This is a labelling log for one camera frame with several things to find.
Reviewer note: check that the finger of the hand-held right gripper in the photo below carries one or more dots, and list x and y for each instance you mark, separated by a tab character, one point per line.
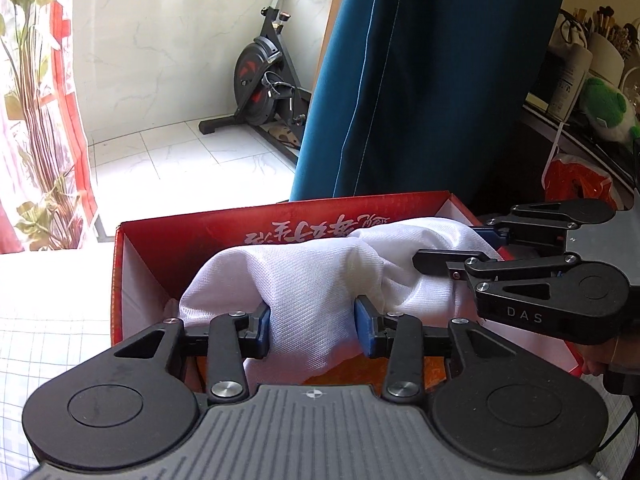
440	261
495	233

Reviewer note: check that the black exercise bike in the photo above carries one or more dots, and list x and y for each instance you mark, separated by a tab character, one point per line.
255	85

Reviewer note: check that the bunch of makeup brushes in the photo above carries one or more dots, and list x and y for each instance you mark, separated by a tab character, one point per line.
605	22

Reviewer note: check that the pink printed curtain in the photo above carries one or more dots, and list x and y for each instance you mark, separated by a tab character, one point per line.
45	110

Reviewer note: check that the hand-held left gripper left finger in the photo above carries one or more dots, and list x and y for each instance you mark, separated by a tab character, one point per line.
260	330

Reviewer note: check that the checked bed sheet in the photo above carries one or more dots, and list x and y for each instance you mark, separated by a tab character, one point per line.
50	335

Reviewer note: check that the person's right hand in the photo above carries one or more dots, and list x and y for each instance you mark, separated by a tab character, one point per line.
595	360

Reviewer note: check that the dark blue curtain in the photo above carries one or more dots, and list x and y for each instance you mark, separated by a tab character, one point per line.
425	85

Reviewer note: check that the white brush holder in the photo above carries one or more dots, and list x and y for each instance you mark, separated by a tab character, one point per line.
606	57

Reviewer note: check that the beige cloth bag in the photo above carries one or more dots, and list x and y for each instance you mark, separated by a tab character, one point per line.
567	30

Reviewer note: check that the green and white plush toy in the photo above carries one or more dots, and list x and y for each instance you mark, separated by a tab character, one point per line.
607	105

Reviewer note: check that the yellow sticky note pad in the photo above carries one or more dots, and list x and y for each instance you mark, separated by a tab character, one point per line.
536	101

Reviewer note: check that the red cardboard box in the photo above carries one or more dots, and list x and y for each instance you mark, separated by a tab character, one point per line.
200	230

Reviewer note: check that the white cloth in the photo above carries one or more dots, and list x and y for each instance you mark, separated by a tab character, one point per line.
300	270

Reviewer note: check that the red plastic bag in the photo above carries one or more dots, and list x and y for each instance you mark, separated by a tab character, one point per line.
575	180

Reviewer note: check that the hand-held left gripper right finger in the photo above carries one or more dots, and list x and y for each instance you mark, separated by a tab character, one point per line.
362	327

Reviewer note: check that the white spray bottle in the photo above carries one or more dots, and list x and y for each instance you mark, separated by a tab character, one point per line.
567	82

